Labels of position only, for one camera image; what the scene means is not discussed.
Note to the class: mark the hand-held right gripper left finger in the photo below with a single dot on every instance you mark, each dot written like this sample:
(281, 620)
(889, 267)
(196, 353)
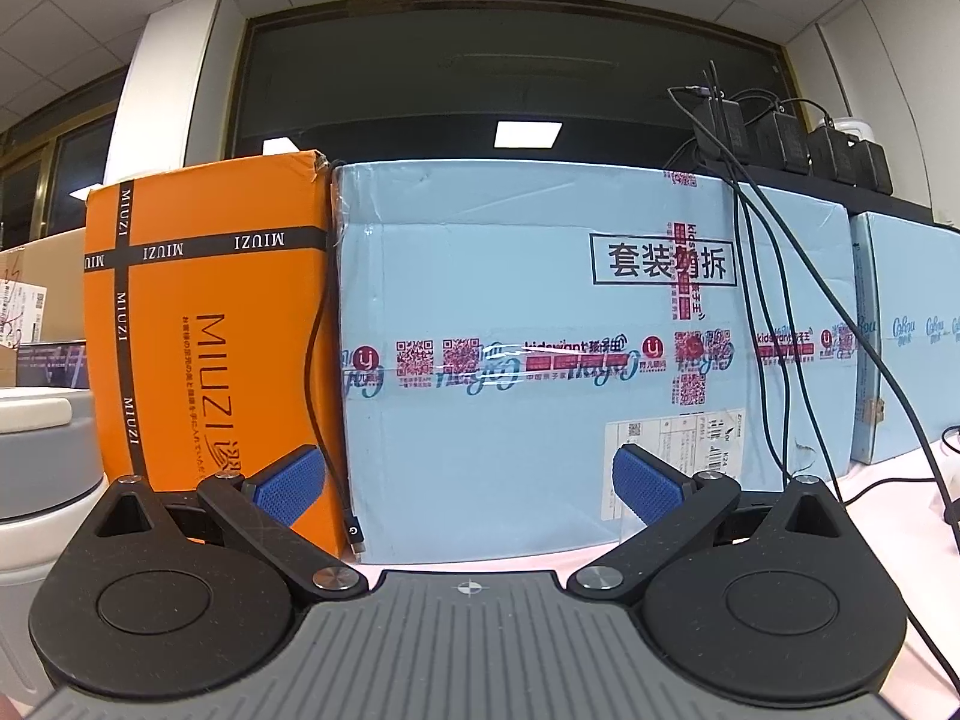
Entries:
(289, 484)

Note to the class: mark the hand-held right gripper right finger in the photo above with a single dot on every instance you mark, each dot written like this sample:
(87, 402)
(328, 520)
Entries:
(649, 487)

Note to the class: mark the grey and white container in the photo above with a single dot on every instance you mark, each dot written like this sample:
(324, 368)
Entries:
(45, 450)

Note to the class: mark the white shipping label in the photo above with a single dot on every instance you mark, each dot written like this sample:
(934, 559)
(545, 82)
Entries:
(22, 311)
(675, 465)

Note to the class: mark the orange box with black bands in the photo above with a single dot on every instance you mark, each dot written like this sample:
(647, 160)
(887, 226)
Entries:
(225, 285)

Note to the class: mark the large light blue carton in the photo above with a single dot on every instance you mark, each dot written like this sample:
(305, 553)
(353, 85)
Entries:
(525, 277)

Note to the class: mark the black smartphone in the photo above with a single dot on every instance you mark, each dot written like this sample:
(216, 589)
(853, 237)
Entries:
(52, 364)

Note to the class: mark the brown cardboard box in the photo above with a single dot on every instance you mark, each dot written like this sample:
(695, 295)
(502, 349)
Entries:
(52, 255)

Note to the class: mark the black power adapter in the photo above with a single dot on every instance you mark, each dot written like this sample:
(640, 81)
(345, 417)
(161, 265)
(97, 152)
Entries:
(720, 127)
(780, 139)
(834, 154)
(874, 165)

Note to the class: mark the gold framed glass door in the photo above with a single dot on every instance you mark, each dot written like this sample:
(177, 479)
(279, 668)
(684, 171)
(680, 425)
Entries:
(52, 172)

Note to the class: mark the white appliance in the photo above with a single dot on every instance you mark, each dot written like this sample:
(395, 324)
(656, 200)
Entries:
(855, 126)

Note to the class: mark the dark glass window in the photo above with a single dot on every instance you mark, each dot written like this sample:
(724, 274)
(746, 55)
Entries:
(450, 90)

